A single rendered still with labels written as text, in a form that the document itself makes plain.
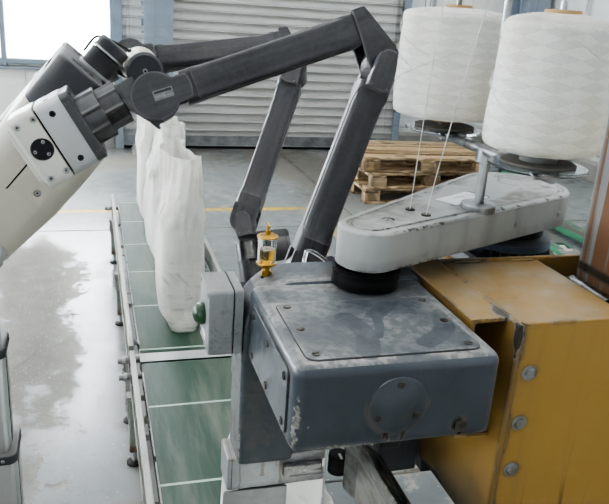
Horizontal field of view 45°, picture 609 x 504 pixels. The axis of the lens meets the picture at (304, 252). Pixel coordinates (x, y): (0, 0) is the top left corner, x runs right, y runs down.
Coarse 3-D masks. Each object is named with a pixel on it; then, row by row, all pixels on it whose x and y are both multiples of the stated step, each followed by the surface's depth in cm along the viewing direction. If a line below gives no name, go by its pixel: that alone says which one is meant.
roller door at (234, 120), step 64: (128, 0) 769; (192, 0) 785; (256, 0) 805; (320, 0) 822; (384, 0) 843; (320, 64) 847; (128, 128) 812; (192, 128) 832; (256, 128) 852; (320, 128) 874; (384, 128) 896
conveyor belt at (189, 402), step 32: (160, 384) 255; (192, 384) 257; (224, 384) 258; (160, 416) 236; (192, 416) 237; (224, 416) 238; (160, 448) 219; (192, 448) 220; (160, 480) 205; (192, 480) 206
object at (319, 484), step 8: (312, 480) 127; (320, 480) 123; (224, 488) 160; (288, 488) 134; (296, 488) 132; (304, 488) 130; (312, 488) 127; (320, 488) 124; (288, 496) 133; (296, 496) 132; (304, 496) 130; (312, 496) 128; (320, 496) 124; (328, 496) 136
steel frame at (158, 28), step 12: (144, 0) 736; (156, 0) 740; (168, 0) 743; (516, 0) 887; (528, 0) 850; (540, 0) 853; (144, 12) 740; (156, 12) 743; (168, 12) 746; (516, 12) 893; (528, 12) 854; (144, 24) 744; (156, 24) 747; (168, 24) 750; (144, 36) 748; (156, 36) 752; (168, 36) 755
